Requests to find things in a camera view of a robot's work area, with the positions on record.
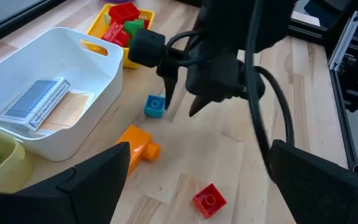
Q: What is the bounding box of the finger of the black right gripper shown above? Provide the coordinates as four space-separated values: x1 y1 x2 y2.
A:
188 95 219 118
128 29 180 110

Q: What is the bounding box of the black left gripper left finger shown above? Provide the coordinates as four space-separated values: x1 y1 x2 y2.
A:
26 142 131 224

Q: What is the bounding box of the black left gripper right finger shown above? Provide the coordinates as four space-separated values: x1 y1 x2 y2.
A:
268 139 358 224

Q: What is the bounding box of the green two-stud block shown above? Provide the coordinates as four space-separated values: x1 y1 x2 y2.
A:
123 19 145 39

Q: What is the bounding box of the small blue block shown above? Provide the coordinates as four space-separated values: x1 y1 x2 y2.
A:
144 94 167 119

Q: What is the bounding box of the yellow slotted plastic basket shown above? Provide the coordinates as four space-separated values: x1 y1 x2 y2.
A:
86 2 155 69

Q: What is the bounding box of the long orange toy block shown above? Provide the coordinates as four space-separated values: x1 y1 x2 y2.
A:
116 124 162 178

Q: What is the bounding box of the white plastic bin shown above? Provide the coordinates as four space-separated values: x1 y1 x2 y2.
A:
0 27 124 162

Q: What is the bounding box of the orange playing card box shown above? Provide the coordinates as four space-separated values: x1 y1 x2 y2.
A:
37 90 95 134

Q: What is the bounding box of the small red block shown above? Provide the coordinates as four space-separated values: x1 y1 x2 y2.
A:
192 182 228 220

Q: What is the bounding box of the blue playing card box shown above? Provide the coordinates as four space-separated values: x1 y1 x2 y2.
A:
0 77 71 131

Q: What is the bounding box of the yellow translucent plastic tray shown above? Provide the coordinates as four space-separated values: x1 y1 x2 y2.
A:
0 123 34 194

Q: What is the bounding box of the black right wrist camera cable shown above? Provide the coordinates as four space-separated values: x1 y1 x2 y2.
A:
165 30 209 67

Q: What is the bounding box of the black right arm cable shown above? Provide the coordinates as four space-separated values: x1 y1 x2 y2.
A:
244 0 295 184

